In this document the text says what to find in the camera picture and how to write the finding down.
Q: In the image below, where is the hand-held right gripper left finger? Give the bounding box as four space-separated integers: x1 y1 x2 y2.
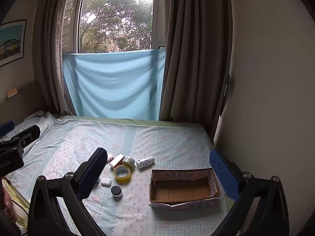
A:
28 147 109 236

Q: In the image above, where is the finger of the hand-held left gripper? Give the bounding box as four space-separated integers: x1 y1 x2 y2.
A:
0 120 15 136
5 125 41 153

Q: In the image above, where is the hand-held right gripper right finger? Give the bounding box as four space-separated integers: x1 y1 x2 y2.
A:
209 149 289 236

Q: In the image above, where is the clear yellowish tape roll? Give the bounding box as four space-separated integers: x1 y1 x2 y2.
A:
113 165 132 184

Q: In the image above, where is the red carton box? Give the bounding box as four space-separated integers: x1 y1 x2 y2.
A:
109 153 125 170

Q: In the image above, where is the black jar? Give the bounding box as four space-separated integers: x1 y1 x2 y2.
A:
111 185 123 198

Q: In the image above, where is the pale green cream jar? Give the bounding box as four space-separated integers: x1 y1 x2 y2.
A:
122 156 136 171

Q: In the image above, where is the patterned cardboard box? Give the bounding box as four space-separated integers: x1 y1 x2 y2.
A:
149 168 222 208

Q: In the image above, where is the white pill bottle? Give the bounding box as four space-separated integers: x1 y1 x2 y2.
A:
136 156 155 170

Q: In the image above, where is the person's left hand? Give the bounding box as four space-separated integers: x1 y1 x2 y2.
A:
0 179 19 227

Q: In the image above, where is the checked floral bed sheet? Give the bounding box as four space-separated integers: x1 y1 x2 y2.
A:
0 113 237 236

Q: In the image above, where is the brown curtain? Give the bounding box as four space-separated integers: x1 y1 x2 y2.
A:
159 0 233 133
32 0 86 116

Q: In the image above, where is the light blue cloth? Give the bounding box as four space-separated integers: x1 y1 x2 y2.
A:
63 49 166 121

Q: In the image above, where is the window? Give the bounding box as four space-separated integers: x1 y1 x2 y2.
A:
63 0 168 54

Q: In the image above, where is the wall poster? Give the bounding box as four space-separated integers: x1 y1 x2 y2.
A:
0 20 27 67

